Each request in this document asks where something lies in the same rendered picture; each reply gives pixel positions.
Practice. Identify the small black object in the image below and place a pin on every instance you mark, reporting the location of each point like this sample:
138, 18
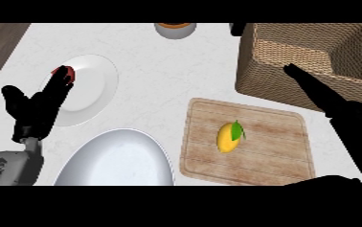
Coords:
237, 29

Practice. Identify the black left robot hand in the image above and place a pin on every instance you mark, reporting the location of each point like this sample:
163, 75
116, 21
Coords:
36, 109

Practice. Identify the wooden cutting board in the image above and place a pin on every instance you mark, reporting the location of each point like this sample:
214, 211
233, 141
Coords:
255, 151

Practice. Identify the dark brown wooden panel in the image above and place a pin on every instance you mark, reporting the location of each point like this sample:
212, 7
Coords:
11, 36

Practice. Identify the brown wicker basket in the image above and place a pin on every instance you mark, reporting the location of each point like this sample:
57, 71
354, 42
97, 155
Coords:
287, 61

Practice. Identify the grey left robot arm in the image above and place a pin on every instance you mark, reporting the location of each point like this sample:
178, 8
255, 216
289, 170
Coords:
18, 165

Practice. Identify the red fruit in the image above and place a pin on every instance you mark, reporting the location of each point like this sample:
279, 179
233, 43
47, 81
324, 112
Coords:
70, 72

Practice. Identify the large white bowl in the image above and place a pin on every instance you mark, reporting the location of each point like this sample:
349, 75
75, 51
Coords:
117, 159

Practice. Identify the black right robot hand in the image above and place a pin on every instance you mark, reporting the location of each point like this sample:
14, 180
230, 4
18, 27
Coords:
339, 112

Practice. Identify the grey cup with orange content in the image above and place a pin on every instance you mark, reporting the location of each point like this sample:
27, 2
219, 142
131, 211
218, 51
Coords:
175, 30

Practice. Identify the yellow lemon with green leaf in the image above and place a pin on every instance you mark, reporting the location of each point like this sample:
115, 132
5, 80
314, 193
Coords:
228, 138

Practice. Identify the white round plate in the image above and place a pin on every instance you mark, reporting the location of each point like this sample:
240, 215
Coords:
92, 88

